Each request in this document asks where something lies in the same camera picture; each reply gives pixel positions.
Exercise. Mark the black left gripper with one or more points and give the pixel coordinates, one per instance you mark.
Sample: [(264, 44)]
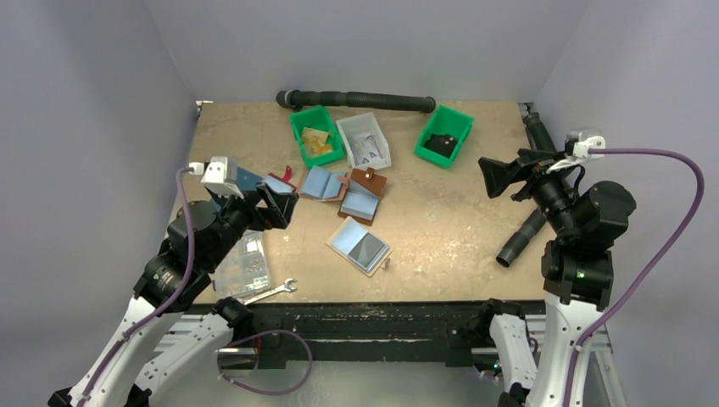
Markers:
[(281, 203)]

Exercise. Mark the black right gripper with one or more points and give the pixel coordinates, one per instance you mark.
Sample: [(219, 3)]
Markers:
[(527, 172)]

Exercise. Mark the cream card holder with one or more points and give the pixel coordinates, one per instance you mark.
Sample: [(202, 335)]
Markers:
[(364, 250)]

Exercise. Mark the printed card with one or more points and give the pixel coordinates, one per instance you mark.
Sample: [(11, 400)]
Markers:
[(365, 149)]

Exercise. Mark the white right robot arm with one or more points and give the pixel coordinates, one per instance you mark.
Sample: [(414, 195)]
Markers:
[(578, 275)]

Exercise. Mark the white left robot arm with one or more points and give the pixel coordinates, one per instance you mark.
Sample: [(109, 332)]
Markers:
[(165, 290)]

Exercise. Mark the blue card holder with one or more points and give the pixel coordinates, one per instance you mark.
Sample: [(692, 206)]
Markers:
[(245, 180)]

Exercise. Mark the red open card holder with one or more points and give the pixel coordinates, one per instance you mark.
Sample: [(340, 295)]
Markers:
[(280, 184)]

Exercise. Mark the pink open card holder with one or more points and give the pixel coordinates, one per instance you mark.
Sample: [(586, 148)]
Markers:
[(323, 185)]

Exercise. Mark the gold card upper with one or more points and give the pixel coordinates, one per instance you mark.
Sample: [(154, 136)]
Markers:
[(308, 134)]

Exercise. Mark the brown open card holder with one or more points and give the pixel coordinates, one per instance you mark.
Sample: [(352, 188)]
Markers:
[(364, 190)]

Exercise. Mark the clear plastic box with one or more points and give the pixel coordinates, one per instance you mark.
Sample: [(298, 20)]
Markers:
[(244, 272)]

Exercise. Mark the silver wrench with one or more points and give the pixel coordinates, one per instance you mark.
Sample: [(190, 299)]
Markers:
[(286, 287)]

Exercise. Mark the large green plastic bin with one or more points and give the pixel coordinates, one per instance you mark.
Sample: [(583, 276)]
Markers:
[(317, 118)]

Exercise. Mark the small green plastic bin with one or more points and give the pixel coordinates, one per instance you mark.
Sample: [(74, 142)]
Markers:
[(444, 120)]

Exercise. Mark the white translucent plastic bin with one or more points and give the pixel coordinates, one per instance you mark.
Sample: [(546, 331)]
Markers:
[(364, 123)]

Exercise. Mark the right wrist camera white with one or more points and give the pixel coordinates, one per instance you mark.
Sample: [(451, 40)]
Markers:
[(581, 146)]

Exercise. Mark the aluminium frame rail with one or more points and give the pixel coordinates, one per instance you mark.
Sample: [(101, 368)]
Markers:
[(230, 322)]

